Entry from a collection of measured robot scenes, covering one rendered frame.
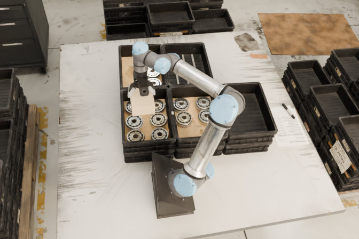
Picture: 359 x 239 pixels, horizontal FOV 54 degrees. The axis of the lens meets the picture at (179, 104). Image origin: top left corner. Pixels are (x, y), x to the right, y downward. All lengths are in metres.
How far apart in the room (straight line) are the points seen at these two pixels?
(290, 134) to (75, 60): 1.62
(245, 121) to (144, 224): 0.87
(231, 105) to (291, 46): 2.76
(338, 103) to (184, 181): 1.90
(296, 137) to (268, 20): 2.28
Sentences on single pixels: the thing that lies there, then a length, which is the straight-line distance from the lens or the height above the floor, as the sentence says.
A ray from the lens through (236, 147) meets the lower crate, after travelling 2.16.
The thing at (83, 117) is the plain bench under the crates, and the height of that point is 0.70.
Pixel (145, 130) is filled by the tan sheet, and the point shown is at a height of 0.83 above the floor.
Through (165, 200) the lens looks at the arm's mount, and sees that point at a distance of 1.82.
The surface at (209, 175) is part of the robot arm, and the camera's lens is 1.79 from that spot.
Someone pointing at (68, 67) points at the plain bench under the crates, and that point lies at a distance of 2.70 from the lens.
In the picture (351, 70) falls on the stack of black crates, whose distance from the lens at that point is 3.59.
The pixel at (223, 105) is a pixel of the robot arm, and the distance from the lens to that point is 1.50.
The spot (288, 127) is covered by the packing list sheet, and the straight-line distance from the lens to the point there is 2.47.
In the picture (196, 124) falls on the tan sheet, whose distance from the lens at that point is 2.17.
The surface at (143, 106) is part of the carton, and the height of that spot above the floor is 1.12.
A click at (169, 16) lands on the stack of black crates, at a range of 3.45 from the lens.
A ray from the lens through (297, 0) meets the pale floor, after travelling 4.95.
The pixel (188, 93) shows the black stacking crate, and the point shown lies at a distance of 2.26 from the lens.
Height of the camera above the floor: 2.58
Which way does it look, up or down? 51 degrees down
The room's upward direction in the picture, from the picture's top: 6 degrees clockwise
